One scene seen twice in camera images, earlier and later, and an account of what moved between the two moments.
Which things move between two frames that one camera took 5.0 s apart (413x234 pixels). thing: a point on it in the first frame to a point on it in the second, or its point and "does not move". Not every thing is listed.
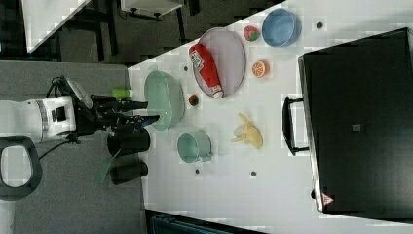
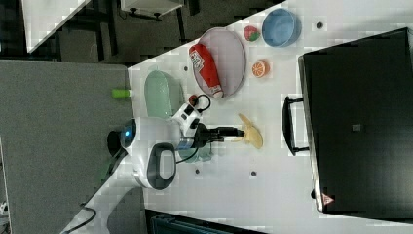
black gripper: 101,112 to 204,136
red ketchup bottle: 205,64 does not move
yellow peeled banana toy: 248,133 does not move
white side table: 43,18 does not move
